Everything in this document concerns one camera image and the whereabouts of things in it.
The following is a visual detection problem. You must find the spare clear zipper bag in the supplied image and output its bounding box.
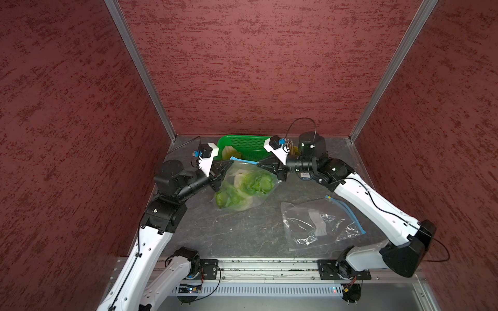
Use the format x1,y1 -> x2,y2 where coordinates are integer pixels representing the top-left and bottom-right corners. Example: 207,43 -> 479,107
280,195 -> 366,251

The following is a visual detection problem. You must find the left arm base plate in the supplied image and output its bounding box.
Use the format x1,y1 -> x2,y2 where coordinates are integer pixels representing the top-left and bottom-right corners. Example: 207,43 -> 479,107
186,259 -> 219,281

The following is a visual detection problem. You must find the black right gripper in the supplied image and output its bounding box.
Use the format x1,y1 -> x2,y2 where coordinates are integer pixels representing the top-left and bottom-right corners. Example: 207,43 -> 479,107
258,151 -> 316,180

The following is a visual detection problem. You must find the aluminium right corner post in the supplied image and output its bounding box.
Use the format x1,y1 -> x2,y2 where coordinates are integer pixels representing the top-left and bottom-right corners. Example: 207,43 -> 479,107
349,0 -> 438,144

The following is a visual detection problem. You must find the aluminium left corner post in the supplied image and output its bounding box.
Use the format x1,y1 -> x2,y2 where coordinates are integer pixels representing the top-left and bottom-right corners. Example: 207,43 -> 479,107
105,0 -> 177,142

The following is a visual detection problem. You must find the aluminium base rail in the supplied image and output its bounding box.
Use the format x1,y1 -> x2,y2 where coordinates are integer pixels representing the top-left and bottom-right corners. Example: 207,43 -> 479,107
216,257 -> 428,284

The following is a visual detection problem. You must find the black right camera cable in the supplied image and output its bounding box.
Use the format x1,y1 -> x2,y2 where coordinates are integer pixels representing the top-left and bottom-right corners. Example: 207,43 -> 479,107
283,117 -> 451,263

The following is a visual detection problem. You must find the perforated white cable tray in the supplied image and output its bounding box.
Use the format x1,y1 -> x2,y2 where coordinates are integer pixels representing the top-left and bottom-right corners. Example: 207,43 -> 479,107
170,283 -> 343,298

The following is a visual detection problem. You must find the chinese cabbage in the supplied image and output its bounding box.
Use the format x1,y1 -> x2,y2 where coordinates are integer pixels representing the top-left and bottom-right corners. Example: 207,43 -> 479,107
222,146 -> 241,161
234,171 -> 278,196
214,183 -> 254,211

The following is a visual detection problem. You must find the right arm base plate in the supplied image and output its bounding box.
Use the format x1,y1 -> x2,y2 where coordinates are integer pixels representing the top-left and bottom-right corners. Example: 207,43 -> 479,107
316,259 -> 372,282

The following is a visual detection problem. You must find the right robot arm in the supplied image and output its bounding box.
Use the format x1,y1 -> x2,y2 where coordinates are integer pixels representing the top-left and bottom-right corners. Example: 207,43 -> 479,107
258,132 -> 437,280

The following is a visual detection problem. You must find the aluminium corner post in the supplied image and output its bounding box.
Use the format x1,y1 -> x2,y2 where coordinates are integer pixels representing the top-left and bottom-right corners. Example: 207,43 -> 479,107
105,0 -> 177,142
349,0 -> 438,144

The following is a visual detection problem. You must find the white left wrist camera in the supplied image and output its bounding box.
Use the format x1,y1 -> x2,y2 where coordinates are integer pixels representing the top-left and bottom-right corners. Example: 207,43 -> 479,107
193,143 -> 219,177

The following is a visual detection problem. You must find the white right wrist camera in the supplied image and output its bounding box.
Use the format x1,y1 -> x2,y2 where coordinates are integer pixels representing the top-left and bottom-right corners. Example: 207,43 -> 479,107
263,136 -> 290,165

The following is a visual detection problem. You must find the clear zipper bag blue seal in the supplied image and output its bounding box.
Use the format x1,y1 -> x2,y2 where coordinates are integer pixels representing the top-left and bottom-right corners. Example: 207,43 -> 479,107
211,157 -> 281,211

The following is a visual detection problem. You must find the green plastic perforated basket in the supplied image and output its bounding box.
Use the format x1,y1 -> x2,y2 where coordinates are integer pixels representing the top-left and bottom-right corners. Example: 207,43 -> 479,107
215,135 -> 271,162

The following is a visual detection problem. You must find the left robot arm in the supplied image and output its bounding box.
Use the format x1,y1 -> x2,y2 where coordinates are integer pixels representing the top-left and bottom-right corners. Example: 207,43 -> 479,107
98,159 -> 233,310

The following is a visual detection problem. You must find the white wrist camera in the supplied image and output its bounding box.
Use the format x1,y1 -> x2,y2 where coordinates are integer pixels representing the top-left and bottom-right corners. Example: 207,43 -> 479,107
263,136 -> 290,165
193,143 -> 219,177

